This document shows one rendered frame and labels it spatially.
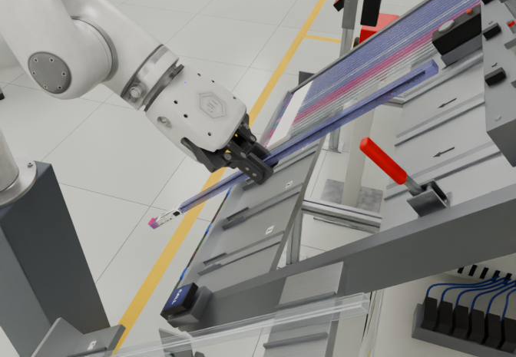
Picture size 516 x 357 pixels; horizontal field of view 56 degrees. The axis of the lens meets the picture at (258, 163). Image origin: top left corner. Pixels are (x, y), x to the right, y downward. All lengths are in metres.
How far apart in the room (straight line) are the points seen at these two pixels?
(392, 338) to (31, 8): 0.74
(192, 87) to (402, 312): 0.57
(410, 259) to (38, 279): 0.90
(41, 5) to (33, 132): 2.06
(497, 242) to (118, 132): 2.09
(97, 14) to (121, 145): 1.77
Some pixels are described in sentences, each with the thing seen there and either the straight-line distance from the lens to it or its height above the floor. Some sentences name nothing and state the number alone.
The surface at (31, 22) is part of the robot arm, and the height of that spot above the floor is 1.19.
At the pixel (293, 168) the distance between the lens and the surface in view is 0.87.
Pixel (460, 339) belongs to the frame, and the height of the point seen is 0.65.
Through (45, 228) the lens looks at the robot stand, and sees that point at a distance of 1.19.
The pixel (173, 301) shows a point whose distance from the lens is 0.73.
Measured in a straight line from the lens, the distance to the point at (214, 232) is 0.88.
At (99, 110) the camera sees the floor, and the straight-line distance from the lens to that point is 2.62.
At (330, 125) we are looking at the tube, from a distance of 0.55.
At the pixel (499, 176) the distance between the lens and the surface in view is 0.52.
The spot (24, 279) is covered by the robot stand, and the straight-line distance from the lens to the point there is 1.20.
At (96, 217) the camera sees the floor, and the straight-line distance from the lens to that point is 2.01.
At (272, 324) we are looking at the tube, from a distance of 0.46.
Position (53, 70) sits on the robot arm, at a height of 1.15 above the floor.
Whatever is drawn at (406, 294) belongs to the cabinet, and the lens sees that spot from 0.97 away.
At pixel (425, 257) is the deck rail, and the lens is 0.53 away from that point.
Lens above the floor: 1.39
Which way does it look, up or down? 40 degrees down
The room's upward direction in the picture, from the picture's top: straight up
